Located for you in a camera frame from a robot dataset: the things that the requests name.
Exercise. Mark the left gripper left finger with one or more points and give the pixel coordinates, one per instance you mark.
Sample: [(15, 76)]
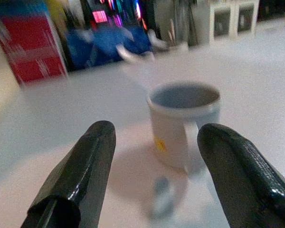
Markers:
[(85, 166)]

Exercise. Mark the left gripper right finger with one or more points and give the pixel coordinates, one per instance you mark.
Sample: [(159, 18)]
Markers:
[(240, 178)]

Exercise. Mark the white and blue ceramic mug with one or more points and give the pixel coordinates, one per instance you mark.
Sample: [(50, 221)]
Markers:
[(173, 133)]

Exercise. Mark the red cardboard box white label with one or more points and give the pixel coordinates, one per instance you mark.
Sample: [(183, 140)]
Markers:
[(31, 47)]

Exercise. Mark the computer case with coloured lights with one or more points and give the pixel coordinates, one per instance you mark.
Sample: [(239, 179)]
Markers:
[(114, 14)]

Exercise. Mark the white cabinet with glass doors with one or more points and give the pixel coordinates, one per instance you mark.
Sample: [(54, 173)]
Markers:
[(232, 19)]

